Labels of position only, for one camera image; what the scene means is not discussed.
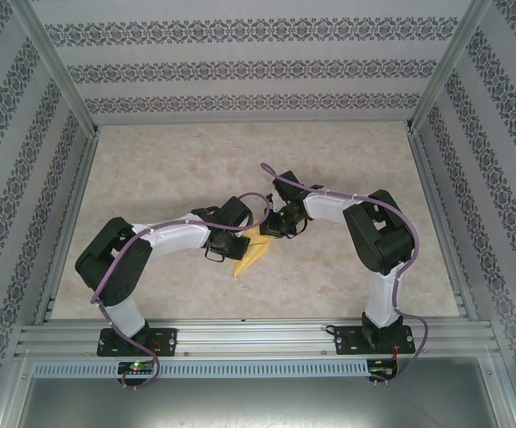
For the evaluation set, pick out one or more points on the yellow paper sheet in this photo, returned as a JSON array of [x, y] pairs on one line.
[[251, 258]]

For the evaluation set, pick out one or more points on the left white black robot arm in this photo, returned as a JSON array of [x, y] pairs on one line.
[[177, 236]]

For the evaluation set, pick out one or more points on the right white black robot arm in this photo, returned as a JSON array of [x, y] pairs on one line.
[[329, 207]]

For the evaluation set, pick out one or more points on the grey metal sheet panel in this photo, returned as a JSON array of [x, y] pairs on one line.
[[257, 403]]

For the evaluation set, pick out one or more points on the aluminium mounting rail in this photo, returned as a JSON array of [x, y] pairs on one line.
[[257, 339]]

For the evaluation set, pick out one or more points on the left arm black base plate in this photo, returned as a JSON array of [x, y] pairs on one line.
[[168, 341]]

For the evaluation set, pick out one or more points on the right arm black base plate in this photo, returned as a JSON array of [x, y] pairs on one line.
[[349, 341]]

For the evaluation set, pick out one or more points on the aluminium floor rail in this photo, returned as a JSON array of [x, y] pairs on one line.
[[441, 223], [69, 223]]

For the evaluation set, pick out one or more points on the aluminium frame post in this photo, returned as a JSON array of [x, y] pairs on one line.
[[57, 62], [449, 62]]

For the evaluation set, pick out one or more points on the aluminium frame beam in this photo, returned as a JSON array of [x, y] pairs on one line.
[[8, 401], [509, 401]]

